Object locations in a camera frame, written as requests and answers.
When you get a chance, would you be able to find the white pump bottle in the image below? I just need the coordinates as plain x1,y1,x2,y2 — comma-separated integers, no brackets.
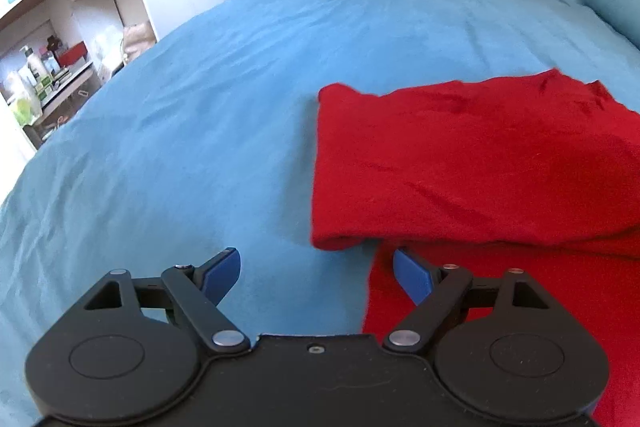
19,46,40,88

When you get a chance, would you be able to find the red box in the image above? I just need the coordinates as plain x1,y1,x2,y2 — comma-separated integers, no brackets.
55,42,89,68

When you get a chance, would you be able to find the blue bed sheet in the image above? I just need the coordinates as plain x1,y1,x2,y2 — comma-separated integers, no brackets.
0,0,640,427

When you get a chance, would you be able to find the beige bag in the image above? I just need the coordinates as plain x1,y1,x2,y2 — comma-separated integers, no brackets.
122,22,157,62

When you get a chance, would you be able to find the red knit garment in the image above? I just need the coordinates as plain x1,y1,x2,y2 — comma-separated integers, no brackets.
310,68,640,427

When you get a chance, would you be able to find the white plastic bag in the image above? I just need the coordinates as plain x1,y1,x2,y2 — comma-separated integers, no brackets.
92,32,125,84

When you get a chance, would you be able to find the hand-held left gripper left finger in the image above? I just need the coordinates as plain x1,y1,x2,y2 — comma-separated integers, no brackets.
81,247,252,354

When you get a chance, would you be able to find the blue bolster pillow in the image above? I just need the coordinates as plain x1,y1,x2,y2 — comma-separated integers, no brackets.
582,0,640,50

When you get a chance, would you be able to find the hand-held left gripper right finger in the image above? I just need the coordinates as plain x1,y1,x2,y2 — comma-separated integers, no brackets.
382,247,554,352

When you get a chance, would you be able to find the green box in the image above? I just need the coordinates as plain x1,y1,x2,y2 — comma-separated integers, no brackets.
34,77,57,102

